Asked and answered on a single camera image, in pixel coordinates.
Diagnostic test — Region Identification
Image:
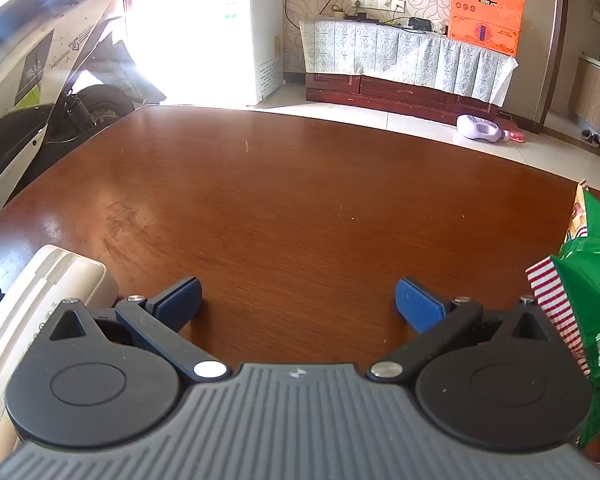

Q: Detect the purple detergent bottle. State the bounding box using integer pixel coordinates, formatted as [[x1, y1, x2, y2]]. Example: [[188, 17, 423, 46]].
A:
[[456, 114, 512, 143]]

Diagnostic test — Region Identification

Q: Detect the wooden kitchen counter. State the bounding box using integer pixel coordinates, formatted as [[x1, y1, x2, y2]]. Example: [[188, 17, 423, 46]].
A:
[[570, 55, 600, 133]]

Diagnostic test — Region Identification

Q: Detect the tv cabinet with white cloth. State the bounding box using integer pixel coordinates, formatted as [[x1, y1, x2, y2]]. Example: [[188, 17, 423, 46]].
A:
[[299, 19, 519, 107]]

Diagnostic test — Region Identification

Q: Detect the orange cardboard box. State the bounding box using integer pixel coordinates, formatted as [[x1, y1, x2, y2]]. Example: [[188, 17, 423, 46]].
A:
[[447, 0, 526, 57]]

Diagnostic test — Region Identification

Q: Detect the green striped-edge snack bag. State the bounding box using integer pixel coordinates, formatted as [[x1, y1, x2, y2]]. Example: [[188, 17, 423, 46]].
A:
[[526, 180, 600, 451]]

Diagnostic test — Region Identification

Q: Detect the dark wooden television cabinet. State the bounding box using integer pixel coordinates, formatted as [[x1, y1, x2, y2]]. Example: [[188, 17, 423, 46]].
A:
[[305, 71, 501, 126]]

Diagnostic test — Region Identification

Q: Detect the white chest freezer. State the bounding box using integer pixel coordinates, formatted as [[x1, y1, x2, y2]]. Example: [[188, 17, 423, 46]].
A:
[[145, 0, 284, 107]]

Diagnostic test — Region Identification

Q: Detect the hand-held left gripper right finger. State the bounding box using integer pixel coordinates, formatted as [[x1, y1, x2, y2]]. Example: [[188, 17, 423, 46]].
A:
[[367, 276, 568, 386]]

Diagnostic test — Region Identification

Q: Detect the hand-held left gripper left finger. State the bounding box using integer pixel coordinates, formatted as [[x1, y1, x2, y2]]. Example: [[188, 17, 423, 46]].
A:
[[47, 276, 231, 386]]

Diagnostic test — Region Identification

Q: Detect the cream plastic case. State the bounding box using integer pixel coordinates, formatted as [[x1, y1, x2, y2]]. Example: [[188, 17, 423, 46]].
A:
[[0, 245, 120, 466]]

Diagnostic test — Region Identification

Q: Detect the white electric scooter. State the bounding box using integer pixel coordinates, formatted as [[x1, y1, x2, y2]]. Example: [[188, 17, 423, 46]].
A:
[[0, 0, 168, 226]]

